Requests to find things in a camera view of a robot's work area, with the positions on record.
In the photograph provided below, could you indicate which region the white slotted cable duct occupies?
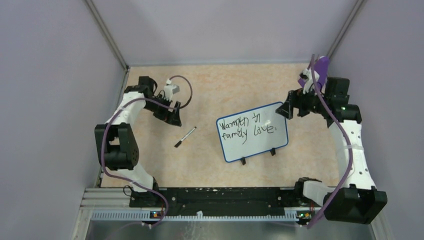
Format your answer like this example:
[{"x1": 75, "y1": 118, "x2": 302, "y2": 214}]
[{"x1": 90, "y1": 210, "x2": 299, "y2": 222}]

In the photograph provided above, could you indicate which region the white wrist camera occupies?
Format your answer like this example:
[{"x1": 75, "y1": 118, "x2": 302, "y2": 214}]
[
  {"x1": 163, "y1": 79, "x2": 180, "y2": 101},
  {"x1": 297, "y1": 68, "x2": 322, "y2": 94}
]

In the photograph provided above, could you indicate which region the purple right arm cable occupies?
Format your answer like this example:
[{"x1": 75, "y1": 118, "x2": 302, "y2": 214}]
[{"x1": 306, "y1": 54, "x2": 355, "y2": 230}]

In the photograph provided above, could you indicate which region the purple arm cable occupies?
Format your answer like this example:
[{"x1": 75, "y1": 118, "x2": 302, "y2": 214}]
[
  {"x1": 100, "y1": 75, "x2": 193, "y2": 229},
  {"x1": 306, "y1": 54, "x2": 355, "y2": 230}
]

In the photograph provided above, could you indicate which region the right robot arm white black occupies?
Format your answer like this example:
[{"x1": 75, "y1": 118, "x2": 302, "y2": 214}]
[{"x1": 275, "y1": 77, "x2": 388, "y2": 227}]

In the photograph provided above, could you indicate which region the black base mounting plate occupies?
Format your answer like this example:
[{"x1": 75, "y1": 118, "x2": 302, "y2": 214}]
[{"x1": 129, "y1": 187, "x2": 319, "y2": 217}]

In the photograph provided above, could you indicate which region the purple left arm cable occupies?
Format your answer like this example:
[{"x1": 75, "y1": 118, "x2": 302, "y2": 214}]
[{"x1": 100, "y1": 75, "x2": 193, "y2": 229}]

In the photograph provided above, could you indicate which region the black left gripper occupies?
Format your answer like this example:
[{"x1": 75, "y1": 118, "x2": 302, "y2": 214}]
[{"x1": 143, "y1": 94, "x2": 181, "y2": 127}]

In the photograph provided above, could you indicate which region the blue framed whiteboard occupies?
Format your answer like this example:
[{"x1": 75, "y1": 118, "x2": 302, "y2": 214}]
[{"x1": 215, "y1": 101, "x2": 289, "y2": 163}]

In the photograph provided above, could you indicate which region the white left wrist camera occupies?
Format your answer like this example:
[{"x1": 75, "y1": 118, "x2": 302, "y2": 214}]
[{"x1": 163, "y1": 79, "x2": 180, "y2": 101}]

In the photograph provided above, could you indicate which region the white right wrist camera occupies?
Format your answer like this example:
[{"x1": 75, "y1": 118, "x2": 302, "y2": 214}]
[{"x1": 297, "y1": 68, "x2": 322, "y2": 94}]

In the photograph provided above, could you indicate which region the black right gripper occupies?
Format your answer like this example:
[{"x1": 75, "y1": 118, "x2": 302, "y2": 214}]
[{"x1": 276, "y1": 83, "x2": 330, "y2": 120}]

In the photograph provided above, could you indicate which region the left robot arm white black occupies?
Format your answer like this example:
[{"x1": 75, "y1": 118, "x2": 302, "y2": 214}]
[{"x1": 94, "y1": 76, "x2": 183, "y2": 207}]

